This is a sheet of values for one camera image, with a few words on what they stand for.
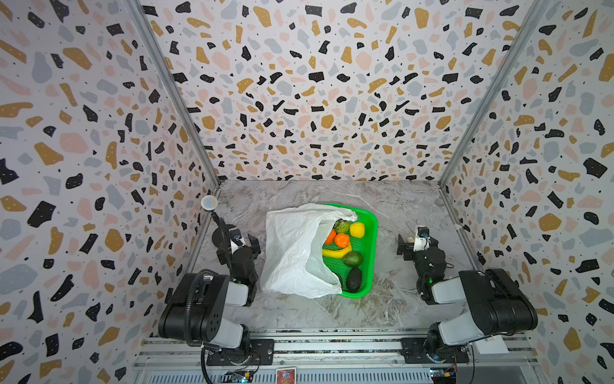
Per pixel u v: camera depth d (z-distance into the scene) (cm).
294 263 72
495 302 46
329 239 92
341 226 97
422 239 78
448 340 62
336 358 73
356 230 97
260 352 73
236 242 75
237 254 72
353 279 84
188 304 41
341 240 95
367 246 97
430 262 69
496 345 72
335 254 93
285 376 69
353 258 90
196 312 44
